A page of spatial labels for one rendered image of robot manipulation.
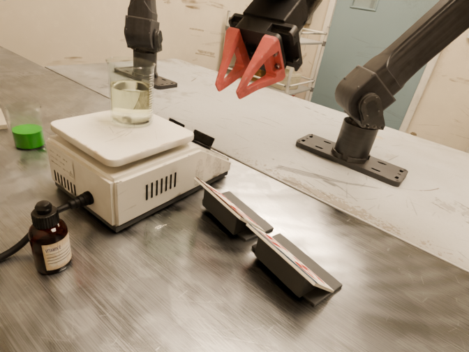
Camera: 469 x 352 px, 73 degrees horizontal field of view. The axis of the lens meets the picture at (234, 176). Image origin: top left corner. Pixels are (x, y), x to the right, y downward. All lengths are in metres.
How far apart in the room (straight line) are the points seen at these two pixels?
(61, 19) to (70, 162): 1.60
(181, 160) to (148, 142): 0.05
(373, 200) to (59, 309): 0.42
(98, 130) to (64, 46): 1.59
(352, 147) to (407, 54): 0.16
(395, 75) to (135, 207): 0.44
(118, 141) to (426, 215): 0.43
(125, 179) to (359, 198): 0.34
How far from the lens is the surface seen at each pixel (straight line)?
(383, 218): 0.49
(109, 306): 0.30
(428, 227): 0.52
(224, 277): 0.32
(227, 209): 0.36
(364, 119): 0.56
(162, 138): 0.37
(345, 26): 3.32
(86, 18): 2.01
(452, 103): 3.17
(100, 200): 0.36
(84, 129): 0.39
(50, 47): 1.94
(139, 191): 0.35
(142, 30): 0.89
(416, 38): 0.59
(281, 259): 0.32
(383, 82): 0.57
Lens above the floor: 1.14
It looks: 29 degrees down
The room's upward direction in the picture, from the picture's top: 9 degrees clockwise
